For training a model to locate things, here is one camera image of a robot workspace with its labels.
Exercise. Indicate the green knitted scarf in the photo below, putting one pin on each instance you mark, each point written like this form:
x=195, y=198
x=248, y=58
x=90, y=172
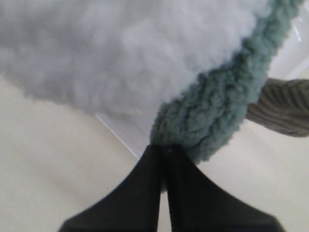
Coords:
x=207, y=115

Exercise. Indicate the white rectangular tray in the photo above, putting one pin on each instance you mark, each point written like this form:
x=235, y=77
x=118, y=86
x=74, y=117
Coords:
x=291, y=59

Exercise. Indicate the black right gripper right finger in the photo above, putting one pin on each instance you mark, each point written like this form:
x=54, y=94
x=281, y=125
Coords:
x=196, y=204

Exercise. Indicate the white plush snowman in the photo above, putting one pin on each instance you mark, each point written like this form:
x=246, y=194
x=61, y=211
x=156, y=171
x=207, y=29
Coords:
x=120, y=57

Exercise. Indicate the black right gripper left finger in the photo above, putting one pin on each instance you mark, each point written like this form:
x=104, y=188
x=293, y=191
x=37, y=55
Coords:
x=133, y=206

